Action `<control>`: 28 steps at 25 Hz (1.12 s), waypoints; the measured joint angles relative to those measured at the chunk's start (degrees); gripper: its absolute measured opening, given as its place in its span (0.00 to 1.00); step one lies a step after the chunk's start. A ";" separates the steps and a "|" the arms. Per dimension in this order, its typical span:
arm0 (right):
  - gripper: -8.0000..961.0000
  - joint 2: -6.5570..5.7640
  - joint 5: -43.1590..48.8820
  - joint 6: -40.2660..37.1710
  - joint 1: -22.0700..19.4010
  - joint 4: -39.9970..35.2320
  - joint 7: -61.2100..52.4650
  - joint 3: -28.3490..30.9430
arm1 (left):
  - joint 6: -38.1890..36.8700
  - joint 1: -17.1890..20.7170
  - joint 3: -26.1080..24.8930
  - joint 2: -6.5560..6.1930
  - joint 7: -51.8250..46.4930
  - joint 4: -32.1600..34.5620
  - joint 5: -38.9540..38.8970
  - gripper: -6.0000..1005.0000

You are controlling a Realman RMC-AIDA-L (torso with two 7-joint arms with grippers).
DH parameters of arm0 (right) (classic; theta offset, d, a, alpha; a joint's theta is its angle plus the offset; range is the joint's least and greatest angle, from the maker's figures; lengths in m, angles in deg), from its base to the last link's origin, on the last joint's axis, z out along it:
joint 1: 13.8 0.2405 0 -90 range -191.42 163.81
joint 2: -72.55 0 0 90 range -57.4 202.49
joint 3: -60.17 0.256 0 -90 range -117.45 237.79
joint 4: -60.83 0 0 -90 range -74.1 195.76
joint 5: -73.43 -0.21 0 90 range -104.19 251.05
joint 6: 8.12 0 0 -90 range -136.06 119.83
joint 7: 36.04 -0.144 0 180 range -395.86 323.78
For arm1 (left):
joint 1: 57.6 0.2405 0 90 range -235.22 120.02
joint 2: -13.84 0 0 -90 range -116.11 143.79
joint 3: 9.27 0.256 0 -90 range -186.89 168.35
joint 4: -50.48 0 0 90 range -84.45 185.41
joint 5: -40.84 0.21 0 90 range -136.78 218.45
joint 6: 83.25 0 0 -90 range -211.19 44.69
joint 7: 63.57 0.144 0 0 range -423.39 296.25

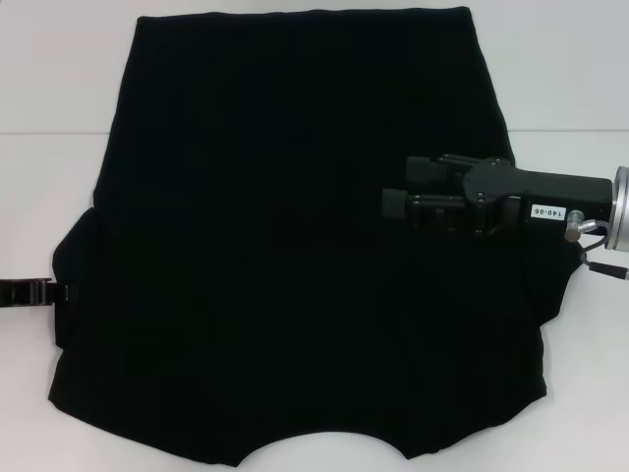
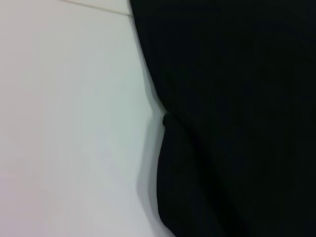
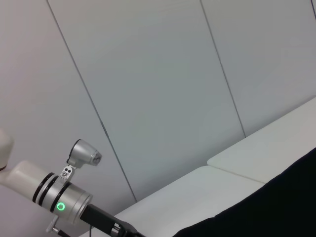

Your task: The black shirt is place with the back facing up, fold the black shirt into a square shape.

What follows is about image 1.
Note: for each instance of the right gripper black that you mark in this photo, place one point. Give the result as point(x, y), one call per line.
point(555, 199)

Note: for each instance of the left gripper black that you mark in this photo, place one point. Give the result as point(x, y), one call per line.
point(15, 293)

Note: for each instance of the black shirt with FREE print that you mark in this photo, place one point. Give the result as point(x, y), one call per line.
point(245, 196)

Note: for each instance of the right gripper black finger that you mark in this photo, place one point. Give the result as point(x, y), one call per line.
point(395, 202)

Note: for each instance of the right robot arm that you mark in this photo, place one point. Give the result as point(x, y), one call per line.
point(621, 211)

